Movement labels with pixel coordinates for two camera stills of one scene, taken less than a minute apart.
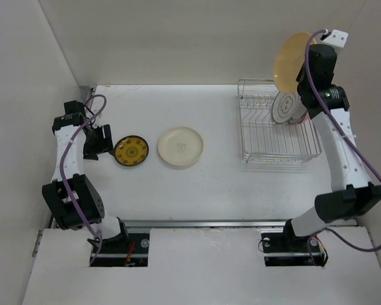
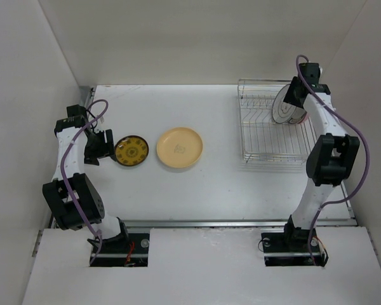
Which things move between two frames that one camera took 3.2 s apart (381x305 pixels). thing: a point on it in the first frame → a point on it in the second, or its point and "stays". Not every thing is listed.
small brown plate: [131, 150] stays
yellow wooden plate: [289, 60] → [179, 147]
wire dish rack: [261, 139] stays
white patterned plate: [285, 105] stays
